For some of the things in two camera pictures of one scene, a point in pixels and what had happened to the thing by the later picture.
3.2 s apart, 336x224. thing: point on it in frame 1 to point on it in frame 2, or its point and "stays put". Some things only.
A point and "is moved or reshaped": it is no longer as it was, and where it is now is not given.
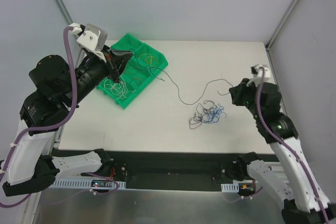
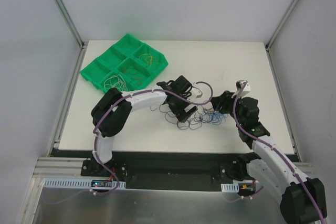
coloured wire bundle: x=208 y=112 is moved or reshaped
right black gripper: x=239 y=94 to x=224 y=102
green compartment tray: x=145 y=63 stays put
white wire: x=119 y=89 stays put
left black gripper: x=109 y=62 to x=182 y=100
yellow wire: x=147 y=53 stays put
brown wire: x=136 y=78 stays put
